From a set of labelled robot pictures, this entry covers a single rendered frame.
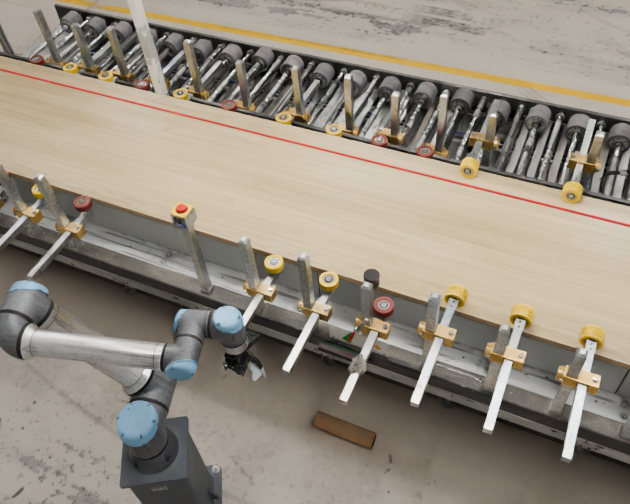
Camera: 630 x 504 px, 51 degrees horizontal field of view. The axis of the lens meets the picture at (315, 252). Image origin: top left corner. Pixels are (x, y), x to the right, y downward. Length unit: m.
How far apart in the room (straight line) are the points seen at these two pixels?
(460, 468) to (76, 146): 2.44
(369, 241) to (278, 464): 1.17
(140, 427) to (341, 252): 1.04
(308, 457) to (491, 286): 1.23
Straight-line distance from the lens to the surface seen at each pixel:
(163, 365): 2.08
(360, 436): 3.20
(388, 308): 2.55
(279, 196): 2.99
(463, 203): 2.95
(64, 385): 3.76
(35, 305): 2.32
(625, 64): 5.59
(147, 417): 2.49
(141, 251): 3.30
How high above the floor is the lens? 3.00
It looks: 50 degrees down
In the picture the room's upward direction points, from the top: 6 degrees counter-clockwise
